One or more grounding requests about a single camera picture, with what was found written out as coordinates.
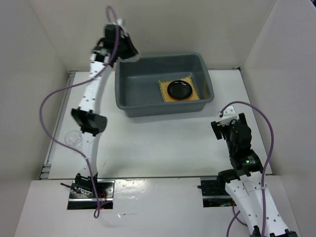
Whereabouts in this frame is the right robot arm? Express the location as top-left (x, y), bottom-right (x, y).
top-left (211, 106), bottom-right (297, 237)

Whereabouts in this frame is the grey plastic bin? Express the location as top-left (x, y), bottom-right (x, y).
top-left (115, 52), bottom-right (214, 118)

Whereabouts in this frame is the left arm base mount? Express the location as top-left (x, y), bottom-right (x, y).
top-left (60, 180), bottom-right (115, 210)

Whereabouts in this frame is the black round plate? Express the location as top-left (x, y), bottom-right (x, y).
top-left (167, 80), bottom-right (193, 99)

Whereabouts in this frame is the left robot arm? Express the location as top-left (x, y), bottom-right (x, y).
top-left (71, 22), bottom-right (139, 198)

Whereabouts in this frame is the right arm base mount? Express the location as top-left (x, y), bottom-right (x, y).
top-left (197, 176), bottom-right (234, 208)

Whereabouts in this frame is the woven bamboo mat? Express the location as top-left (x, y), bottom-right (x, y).
top-left (158, 75), bottom-right (200, 102)

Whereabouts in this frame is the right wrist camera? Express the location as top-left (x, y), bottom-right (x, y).
top-left (219, 105), bottom-right (238, 126)

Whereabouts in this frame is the clear glass dish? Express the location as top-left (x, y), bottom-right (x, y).
top-left (120, 53), bottom-right (141, 63)

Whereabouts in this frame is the orange round plate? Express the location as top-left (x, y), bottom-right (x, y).
top-left (170, 97), bottom-right (191, 101)

